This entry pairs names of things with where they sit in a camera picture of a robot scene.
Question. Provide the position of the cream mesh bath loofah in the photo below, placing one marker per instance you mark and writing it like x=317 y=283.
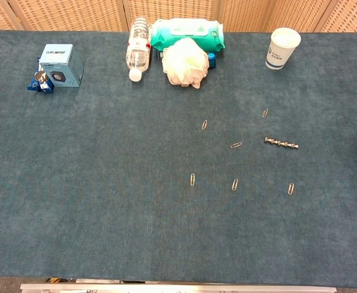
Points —
x=184 y=64

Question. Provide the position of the light blue speaker box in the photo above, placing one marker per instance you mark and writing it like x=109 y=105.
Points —
x=60 y=65

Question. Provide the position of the green wet wipes pack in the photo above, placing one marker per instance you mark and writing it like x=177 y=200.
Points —
x=166 y=35

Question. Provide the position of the yellow part under table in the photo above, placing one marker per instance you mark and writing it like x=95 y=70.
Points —
x=54 y=279

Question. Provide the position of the small dark blue item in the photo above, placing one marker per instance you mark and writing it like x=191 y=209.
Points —
x=161 y=54

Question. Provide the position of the small metal ball chain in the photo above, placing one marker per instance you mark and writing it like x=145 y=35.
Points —
x=281 y=143

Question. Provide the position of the aluminium profile rail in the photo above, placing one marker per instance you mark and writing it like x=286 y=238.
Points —
x=178 y=288

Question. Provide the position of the blue bottle cap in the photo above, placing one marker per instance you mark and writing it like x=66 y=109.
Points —
x=212 y=60

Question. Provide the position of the white paper cup blue print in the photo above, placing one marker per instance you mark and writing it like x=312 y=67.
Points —
x=280 y=50

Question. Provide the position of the clear plastic water bottle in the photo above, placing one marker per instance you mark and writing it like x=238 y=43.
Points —
x=138 y=52

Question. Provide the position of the blue cookie packet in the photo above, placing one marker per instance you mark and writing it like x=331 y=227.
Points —
x=38 y=84

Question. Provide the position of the teal felt table cover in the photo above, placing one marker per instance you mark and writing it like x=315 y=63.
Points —
x=105 y=168

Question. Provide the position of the woven rattan folding screen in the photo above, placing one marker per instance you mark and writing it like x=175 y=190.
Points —
x=74 y=13

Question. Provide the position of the paperclip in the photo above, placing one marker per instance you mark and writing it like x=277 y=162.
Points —
x=192 y=179
x=234 y=184
x=204 y=125
x=265 y=112
x=235 y=145
x=291 y=188

